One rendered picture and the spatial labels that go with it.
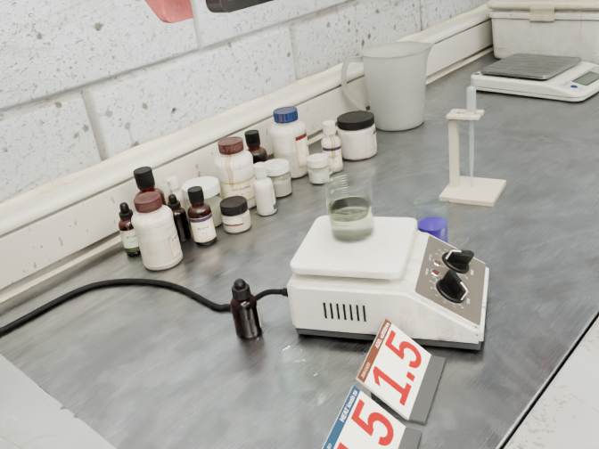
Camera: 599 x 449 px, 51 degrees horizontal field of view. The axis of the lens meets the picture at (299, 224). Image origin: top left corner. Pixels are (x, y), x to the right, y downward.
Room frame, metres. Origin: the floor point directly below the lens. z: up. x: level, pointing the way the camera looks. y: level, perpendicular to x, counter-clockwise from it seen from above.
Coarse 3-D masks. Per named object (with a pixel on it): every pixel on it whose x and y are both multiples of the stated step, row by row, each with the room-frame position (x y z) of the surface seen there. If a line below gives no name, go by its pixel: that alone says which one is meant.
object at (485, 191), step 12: (456, 120) 0.86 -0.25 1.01; (456, 132) 0.86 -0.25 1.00; (456, 144) 0.86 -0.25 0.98; (456, 156) 0.86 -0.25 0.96; (456, 168) 0.86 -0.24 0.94; (456, 180) 0.86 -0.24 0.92; (468, 180) 0.88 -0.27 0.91; (480, 180) 0.87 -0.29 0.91; (492, 180) 0.87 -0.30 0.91; (504, 180) 0.86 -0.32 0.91; (444, 192) 0.85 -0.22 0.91; (456, 192) 0.84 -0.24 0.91; (468, 192) 0.84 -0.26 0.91; (480, 192) 0.83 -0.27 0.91; (492, 192) 0.83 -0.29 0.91; (480, 204) 0.80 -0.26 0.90; (492, 204) 0.80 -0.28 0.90
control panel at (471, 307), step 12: (432, 240) 0.62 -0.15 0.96; (432, 252) 0.59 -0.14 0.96; (444, 252) 0.60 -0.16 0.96; (432, 264) 0.57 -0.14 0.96; (444, 264) 0.58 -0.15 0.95; (468, 264) 0.59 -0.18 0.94; (480, 264) 0.60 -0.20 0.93; (420, 276) 0.54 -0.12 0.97; (432, 276) 0.55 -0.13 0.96; (468, 276) 0.57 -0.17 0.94; (480, 276) 0.58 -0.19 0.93; (420, 288) 0.52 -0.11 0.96; (432, 288) 0.53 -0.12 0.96; (468, 288) 0.55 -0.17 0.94; (480, 288) 0.56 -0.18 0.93; (432, 300) 0.51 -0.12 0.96; (444, 300) 0.52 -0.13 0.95; (468, 300) 0.53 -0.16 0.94; (480, 300) 0.53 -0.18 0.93; (456, 312) 0.50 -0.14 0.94; (468, 312) 0.51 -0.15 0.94; (480, 312) 0.52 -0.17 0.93
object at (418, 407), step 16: (384, 320) 0.51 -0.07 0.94; (368, 352) 0.47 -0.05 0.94; (432, 368) 0.47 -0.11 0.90; (368, 384) 0.43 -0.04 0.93; (416, 384) 0.45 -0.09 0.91; (432, 384) 0.45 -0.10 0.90; (384, 400) 0.42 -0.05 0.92; (416, 400) 0.43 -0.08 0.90; (432, 400) 0.43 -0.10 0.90; (400, 416) 0.42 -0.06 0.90; (416, 416) 0.41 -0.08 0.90
